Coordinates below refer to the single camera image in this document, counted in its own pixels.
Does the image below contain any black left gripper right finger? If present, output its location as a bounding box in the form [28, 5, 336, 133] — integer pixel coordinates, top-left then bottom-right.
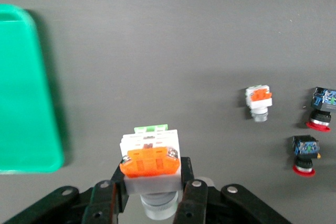
[173, 156, 208, 224]

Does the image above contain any green plastic tray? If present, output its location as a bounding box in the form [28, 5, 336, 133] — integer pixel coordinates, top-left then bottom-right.
[0, 3, 65, 175]

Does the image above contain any red push button switch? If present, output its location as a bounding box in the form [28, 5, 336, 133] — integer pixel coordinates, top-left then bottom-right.
[291, 135, 321, 178]
[306, 87, 336, 132]

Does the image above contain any white orange green button switch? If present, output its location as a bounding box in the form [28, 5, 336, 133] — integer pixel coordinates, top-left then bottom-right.
[119, 123, 183, 221]

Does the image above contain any white orange connector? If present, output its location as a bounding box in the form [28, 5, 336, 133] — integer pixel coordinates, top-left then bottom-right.
[245, 84, 274, 123]

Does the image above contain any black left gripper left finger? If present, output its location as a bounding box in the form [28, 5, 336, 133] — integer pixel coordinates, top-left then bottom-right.
[81, 163, 130, 224]

